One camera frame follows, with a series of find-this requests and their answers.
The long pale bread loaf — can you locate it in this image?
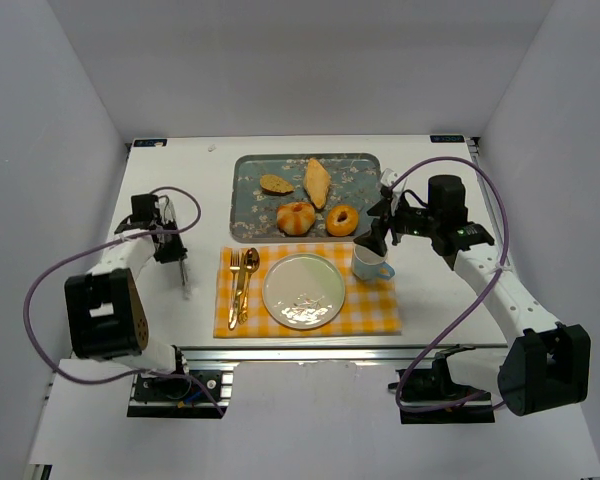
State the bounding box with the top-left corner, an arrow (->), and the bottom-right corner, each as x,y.
303,158 -> 331,210

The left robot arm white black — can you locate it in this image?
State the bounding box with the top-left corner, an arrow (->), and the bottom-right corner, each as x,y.
64,194 -> 187,374

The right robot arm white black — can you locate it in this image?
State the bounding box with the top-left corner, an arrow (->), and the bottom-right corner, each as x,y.
354,169 -> 591,416

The round striped bread bun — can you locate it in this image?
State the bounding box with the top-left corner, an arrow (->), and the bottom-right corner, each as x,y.
276,202 -> 316,236

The brown seeded bread slice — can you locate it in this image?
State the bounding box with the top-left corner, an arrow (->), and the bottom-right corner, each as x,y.
259,174 -> 295,196

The white blue mug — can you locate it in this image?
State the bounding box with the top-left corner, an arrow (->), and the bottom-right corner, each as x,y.
351,245 -> 395,281

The orange bagel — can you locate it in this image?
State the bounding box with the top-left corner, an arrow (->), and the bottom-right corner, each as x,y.
325,204 -> 359,237

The blue floral tray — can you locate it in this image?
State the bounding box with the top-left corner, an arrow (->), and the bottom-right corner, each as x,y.
229,153 -> 381,244

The yellow checkered placemat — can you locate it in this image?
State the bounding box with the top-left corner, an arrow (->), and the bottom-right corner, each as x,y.
213,243 -> 401,339

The gold fork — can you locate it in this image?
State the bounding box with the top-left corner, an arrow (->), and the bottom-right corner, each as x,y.
228,250 -> 241,331

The gold knife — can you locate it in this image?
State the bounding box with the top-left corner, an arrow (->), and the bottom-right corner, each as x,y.
230,255 -> 247,329

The right blue corner label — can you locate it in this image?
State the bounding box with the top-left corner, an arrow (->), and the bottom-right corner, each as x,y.
429,134 -> 465,143

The blue corner label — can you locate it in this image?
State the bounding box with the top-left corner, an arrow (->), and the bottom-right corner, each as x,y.
133,139 -> 167,148
429,134 -> 465,143

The gold spoon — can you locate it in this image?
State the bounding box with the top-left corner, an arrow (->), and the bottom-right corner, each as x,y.
238,248 -> 260,324

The white green round plate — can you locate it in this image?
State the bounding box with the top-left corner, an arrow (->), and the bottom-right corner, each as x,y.
261,253 -> 346,331

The left blue corner label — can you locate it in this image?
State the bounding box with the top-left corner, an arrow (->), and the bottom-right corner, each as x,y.
133,139 -> 167,148

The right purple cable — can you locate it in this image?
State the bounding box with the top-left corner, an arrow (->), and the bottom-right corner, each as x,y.
379,156 -> 509,413

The purple cable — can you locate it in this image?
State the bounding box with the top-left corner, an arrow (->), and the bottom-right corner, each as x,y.
379,156 -> 509,413
22,186 -> 226,417

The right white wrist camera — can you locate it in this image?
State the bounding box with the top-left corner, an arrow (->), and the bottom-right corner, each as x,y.
380,168 -> 399,188

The aluminium table front rail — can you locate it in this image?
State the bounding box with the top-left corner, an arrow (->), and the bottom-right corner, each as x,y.
69,344 -> 511,369

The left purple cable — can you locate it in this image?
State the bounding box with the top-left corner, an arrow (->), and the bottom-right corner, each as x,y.
22,186 -> 226,417

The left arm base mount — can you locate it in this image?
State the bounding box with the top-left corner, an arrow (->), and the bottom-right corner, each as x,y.
127,349 -> 237,419

